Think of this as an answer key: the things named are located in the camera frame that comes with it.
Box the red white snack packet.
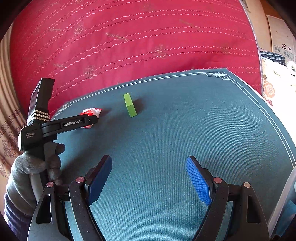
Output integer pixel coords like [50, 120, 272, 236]
[80, 108, 102, 129]

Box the green tile with blue dots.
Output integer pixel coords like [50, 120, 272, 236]
[123, 93, 137, 118]

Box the grey gloved left hand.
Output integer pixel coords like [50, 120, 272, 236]
[4, 142, 65, 217]

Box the purple knit left sleeve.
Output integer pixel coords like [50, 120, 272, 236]
[4, 194, 32, 241]

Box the patterned beige curtain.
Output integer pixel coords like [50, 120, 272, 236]
[0, 27, 25, 214]

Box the clear plastic bowl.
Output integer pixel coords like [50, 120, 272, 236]
[267, 168, 295, 237]

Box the teal blue cloth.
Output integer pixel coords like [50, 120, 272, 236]
[275, 200, 296, 237]

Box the red quilted mattress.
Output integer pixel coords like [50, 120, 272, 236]
[10, 0, 262, 113]

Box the teal table mat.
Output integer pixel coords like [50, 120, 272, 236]
[54, 69, 295, 240]

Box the floral checked bed quilt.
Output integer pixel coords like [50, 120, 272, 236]
[261, 58, 295, 142]

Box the dark plaid pillow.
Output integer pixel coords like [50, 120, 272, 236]
[260, 50, 286, 66]

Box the white sliding door wardrobe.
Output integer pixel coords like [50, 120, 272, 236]
[266, 15, 295, 62]

